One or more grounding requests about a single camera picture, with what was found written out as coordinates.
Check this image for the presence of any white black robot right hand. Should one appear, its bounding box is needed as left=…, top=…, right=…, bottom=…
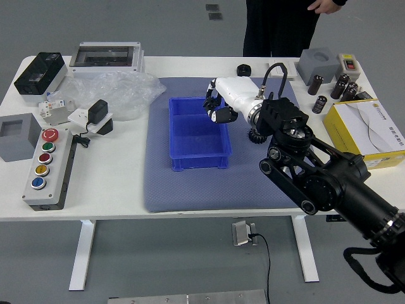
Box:
left=202, top=76, right=264, bottom=125

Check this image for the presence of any person's left hand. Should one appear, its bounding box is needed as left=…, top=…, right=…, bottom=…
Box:
left=308, top=0, right=342, bottom=15

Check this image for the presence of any big black gear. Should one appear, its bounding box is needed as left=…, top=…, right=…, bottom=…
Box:
left=247, top=128, right=270, bottom=146

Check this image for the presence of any blue plastic box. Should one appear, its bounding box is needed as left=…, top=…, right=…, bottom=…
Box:
left=168, top=96, right=234, bottom=172

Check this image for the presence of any yellow white carton box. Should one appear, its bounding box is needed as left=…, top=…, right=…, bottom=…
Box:
left=322, top=99, right=405, bottom=170

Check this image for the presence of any grey distribution box clear lid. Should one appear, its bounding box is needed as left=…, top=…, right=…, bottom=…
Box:
left=68, top=41, right=146, bottom=79

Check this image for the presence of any silver floor socket box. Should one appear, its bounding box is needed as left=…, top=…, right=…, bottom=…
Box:
left=232, top=220, right=259, bottom=247

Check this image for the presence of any grey push-button control box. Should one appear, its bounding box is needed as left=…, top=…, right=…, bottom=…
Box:
left=21, top=127, right=75, bottom=212

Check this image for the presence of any person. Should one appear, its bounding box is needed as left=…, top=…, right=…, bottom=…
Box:
left=242, top=0, right=320, bottom=58

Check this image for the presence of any grey block with round hole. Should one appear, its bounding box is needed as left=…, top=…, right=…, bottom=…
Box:
left=296, top=47, right=342, bottom=86

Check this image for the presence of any blue-grey padded mat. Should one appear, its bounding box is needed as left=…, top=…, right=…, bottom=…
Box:
left=142, top=77, right=325, bottom=213

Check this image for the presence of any clear plastic bag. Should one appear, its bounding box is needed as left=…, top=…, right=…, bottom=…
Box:
left=50, top=70, right=167, bottom=122

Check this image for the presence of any black power adapter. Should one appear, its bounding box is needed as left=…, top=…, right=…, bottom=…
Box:
left=87, top=99, right=109, bottom=125

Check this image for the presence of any white socket plate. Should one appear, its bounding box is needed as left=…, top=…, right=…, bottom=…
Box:
left=67, top=107, right=114, bottom=134

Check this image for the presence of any white table leg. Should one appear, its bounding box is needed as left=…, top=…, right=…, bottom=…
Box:
left=290, top=215, right=320, bottom=283
left=68, top=220, right=97, bottom=291

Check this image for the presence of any white circuit breaker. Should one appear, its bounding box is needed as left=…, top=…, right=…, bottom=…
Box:
left=37, top=98, right=77, bottom=125

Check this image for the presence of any silver metal plate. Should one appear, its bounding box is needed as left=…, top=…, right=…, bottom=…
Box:
left=107, top=289, right=267, bottom=304

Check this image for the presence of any grey block with square hole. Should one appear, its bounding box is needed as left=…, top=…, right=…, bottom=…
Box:
left=0, top=113, right=43, bottom=163

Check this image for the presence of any black round nut ring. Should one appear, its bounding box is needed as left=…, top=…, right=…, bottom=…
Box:
left=236, top=63, right=252, bottom=79

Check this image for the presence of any white wall switch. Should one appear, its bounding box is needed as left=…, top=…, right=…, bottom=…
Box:
left=268, top=60, right=297, bottom=79

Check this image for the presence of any beige switch box red button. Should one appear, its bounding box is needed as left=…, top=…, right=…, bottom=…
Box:
left=337, top=53, right=361, bottom=74

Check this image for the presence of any black adapter cable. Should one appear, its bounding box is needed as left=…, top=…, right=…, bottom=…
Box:
left=72, top=122, right=92, bottom=148

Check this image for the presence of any black floor cable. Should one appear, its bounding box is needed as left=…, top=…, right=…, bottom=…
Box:
left=248, top=232, right=272, bottom=304

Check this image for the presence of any black lidded enclosure box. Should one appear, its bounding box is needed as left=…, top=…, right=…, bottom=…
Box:
left=13, top=52, right=68, bottom=104

